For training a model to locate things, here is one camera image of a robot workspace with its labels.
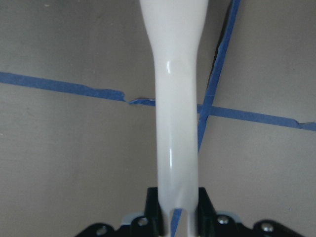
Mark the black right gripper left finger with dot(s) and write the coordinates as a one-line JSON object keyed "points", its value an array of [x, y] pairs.
{"points": [[158, 220]]}

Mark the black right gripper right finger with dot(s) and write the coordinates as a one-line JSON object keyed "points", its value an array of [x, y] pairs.
{"points": [[205, 212]]}

